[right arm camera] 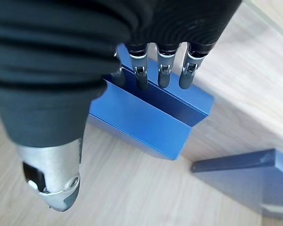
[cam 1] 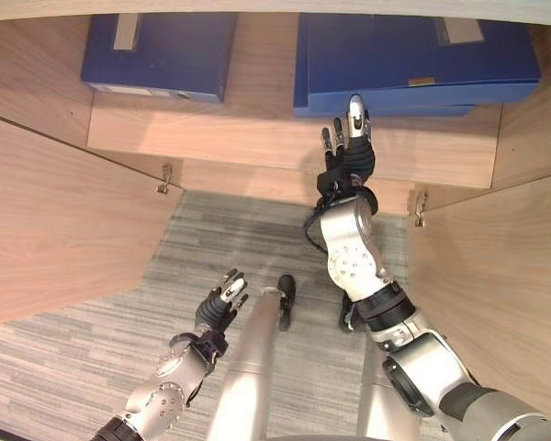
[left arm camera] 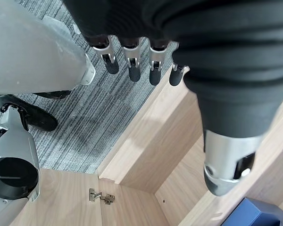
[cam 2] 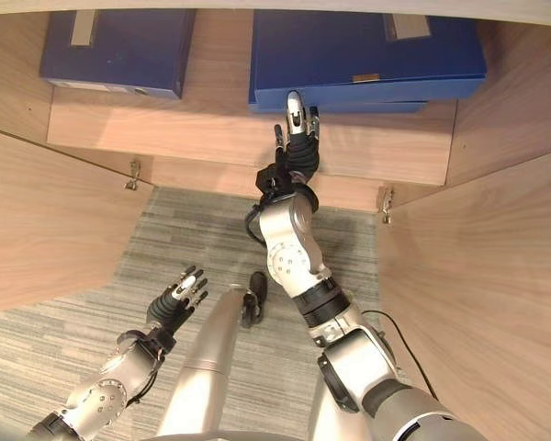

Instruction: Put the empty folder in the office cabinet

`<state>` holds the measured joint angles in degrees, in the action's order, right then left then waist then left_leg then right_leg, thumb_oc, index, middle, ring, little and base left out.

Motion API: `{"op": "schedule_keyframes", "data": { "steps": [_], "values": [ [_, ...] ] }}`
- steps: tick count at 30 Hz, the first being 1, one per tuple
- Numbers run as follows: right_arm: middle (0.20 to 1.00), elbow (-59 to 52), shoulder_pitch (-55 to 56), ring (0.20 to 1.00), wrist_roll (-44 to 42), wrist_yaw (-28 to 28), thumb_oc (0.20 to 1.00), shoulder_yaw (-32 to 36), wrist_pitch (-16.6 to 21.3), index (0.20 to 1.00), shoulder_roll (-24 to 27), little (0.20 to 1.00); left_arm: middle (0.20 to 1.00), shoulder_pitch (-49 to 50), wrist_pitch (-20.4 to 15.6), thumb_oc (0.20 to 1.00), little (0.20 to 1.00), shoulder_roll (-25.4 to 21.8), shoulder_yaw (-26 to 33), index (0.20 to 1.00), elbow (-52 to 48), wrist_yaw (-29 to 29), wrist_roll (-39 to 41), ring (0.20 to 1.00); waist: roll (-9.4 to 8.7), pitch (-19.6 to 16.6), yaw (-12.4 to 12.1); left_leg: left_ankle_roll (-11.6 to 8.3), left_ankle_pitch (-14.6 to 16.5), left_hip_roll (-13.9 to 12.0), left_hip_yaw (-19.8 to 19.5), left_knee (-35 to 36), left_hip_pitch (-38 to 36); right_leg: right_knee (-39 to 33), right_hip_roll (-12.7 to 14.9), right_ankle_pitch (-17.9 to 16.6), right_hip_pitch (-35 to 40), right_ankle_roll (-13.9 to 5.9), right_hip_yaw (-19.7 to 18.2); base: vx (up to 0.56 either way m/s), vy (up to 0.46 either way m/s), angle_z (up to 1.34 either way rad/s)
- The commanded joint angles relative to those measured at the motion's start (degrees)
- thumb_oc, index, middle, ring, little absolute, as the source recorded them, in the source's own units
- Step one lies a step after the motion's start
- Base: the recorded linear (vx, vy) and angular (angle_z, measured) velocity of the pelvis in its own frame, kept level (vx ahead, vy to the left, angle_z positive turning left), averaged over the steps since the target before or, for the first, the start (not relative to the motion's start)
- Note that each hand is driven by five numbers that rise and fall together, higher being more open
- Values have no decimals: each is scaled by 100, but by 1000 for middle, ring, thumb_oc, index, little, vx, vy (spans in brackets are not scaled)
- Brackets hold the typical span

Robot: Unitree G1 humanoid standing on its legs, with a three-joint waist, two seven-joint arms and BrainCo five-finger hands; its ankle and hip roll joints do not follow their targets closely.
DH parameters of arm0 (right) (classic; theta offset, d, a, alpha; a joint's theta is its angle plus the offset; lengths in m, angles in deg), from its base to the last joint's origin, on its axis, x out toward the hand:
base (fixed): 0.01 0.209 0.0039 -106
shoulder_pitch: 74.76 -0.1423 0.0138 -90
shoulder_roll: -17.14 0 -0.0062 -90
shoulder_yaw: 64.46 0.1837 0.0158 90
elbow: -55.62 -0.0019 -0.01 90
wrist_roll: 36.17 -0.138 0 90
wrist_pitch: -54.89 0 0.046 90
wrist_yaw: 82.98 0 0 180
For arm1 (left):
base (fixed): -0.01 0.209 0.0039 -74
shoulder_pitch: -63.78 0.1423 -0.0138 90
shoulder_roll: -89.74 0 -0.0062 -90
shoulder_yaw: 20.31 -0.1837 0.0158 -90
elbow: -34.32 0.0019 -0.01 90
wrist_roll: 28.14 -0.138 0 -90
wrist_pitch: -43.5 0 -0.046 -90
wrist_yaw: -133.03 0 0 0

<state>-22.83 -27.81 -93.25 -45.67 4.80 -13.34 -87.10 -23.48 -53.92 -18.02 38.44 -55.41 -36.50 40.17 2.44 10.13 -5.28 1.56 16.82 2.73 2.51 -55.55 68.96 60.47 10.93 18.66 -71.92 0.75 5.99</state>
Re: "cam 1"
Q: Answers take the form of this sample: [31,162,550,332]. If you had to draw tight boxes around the right dark robot foot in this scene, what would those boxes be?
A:
[338,292,355,334]

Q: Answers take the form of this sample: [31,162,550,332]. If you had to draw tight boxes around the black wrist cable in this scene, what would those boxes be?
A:
[302,205,332,254]

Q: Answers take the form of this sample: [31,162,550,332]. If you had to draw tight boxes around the dark robot foot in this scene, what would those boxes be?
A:
[338,292,355,334]
[276,274,298,333]

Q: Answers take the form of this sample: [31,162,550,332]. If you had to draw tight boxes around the metal door hinge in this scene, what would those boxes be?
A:
[413,189,430,229]
[155,164,175,195]

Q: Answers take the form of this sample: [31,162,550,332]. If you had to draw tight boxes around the thin blue folder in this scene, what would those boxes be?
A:
[292,102,477,119]

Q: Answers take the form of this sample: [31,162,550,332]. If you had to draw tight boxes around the blue box folder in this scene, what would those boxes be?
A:
[79,12,240,105]

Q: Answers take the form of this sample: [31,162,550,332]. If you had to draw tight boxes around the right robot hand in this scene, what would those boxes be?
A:
[320,93,378,179]

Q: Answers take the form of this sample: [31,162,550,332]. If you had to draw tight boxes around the left dark robot foot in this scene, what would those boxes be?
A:
[276,274,298,333]

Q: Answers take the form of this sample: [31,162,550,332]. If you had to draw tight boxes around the silver robot leg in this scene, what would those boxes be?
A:
[356,337,424,441]
[205,287,287,441]

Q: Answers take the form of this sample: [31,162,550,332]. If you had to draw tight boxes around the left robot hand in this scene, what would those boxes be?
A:
[194,269,251,334]

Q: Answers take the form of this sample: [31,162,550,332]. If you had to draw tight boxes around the left silver robot leg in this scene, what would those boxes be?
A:
[205,287,287,441]

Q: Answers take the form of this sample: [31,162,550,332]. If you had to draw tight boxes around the right silver robot leg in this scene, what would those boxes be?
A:
[356,337,424,441]

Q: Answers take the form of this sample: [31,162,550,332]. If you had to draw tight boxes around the wooden cabinet door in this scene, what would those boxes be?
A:
[405,166,551,414]
[0,108,186,330]

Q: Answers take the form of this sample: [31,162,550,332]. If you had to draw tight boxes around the wooden office cabinet body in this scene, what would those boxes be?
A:
[0,0,551,218]

